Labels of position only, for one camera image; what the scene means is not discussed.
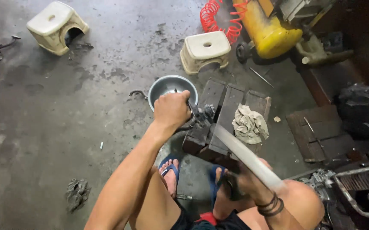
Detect person's right hand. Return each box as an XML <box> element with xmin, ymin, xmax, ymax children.
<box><xmin>222</xmin><ymin>158</ymin><xmax>275</xmax><ymax>205</ymax></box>

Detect person's left hand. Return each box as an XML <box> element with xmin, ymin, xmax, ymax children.
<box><xmin>153</xmin><ymin>90</ymin><xmax>192</xmax><ymax>130</ymax></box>

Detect dark metal hand tool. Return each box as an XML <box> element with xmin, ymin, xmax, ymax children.
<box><xmin>174</xmin><ymin>88</ymin><xmax>204</xmax><ymax>126</ymax></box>

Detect grey metal bowl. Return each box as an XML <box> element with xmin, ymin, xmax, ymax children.
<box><xmin>147</xmin><ymin>75</ymin><xmax>199</xmax><ymax>112</ymax></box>

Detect blue right flip-flop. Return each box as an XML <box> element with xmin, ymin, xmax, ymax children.
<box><xmin>208</xmin><ymin>164</ymin><xmax>227</xmax><ymax>210</ymax></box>

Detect blue flip-flop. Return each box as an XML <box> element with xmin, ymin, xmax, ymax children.
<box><xmin>158</xmin><ymin>155</ymin><xmax>181</xmax><ymax>199</ymax></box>
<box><xmin>208</xmin><ymin>164</ymin><xmax>227</xmax><ymax>210</ymax></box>

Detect greasy metal machine part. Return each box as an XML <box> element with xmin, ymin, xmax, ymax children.
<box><xmin>189</xmin><ymin>104</ymin><xmax>217</xmax><ymax>128</ymax></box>

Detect red low seat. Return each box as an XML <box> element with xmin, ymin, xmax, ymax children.
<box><xmin>197</xmin><ymin>211</ymin><xmax>219</xmax><ymax>226</ymax></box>

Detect black wrist bands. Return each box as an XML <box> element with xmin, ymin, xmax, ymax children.
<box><xmin>257</xmin><ymin>191</ymin><xmax>285</xmax><ymax>217</ymax></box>

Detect curved metal hook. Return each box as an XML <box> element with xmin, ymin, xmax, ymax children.
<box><xmin>129</xmin><ymin>90</ymin><xmax>149</xmax><ymax>100</ymax></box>

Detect black shorts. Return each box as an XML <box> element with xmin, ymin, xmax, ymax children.
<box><xmin>171</xmin><ymin>203</ymin><xmax>253</xmax><ymax>230</ymax></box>

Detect stack of dark wooden blocks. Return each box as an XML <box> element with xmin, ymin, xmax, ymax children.
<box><xmin>182</xmin><ymin>78</ymin><xmax>272</xmax><ymax>165</ymax></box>

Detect cream plastic stool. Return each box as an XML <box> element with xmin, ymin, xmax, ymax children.
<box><xmin>180</xmin><ymin>31</ymin><xmax>232</xmax><ymax>76</ymax></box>
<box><xmin>26</xmin><ymin>1</ymin><xmax>90</xmax><ymax>57</ymax></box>

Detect beige dirty rag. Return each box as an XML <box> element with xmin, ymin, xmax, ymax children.
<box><xmin>232</xmin><ymin>103</ymin><xmax>270</xmax><ymax>145</ymax></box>

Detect blue left flip-flop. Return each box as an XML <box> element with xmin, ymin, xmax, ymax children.
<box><xmin>158</xmin><ymin>155</ymin><xmax>181</xmax><ymax>199</ymax></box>

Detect person's right leg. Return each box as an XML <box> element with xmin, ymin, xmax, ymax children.
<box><xmin>212</xmin><ymin>166</ymin><xmax>326</xmax><ymax>230</ymax></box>

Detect person's leg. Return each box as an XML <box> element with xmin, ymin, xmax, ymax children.
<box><xmin>212</xmin><ymin>166</ymin><xmax>326</xmax><ymax>230</ymax></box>
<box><xmin>128</xmin><ymin>159</ymin><xmax>186</xmax><ymax>230</ymax></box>

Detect person's left leg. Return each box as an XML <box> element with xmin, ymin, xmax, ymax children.
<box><xmin>128</xmin><ymin>159</ymin><xmax>186</xmax><ymax>230</ymax></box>

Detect thin metal rod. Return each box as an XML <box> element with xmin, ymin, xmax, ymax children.
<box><xmin>249</xmin><ymin>67</ymin><xmax>275</xmax><ymax>89</ymax></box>

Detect dark wooden board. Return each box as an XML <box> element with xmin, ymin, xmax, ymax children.
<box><xmin>286</xmin><ymin>104</ymin><xmax>357</xmax><ymax>164</ymax></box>

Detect yellow air compressor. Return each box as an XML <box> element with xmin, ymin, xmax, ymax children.
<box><xmin>232</xmin><ymin>0</ymin><xmax>336</xmax><ymax>64</ymax></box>

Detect beige metal pipe part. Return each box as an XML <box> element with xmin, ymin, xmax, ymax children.
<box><xmin>296</xmin><ymin>33</ymin><xmax>355</xmax><ymax>66</ymax></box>

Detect dark greasy rag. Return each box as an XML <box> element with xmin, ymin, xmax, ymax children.
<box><xmin>65</xmin><ymin>178</ymin><xmax>92</xmax><ymax>213</ymax></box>

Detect black plastic bag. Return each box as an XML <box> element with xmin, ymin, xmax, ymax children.
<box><xmin>335</xmin><ymin>82</ymin><xmax>369</xmax><ymax>145</ymax></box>

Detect red coiled air hose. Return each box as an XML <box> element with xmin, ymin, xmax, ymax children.
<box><xmin>199</xmin><ymin>0</ymin><xmax>249</xmax><ymax>45</ymax></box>

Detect thin tool with light handle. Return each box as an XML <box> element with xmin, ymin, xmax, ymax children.
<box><xmin>303</xmin><ymin>116</ymin><xmax>315</xmax><ymax>134</ymax></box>

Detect motorcycle engine and frame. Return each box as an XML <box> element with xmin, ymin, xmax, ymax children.
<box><xmin>295</xmin><ymin>159</ymin><xmax>369</xmax><ymax>230</ymax></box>

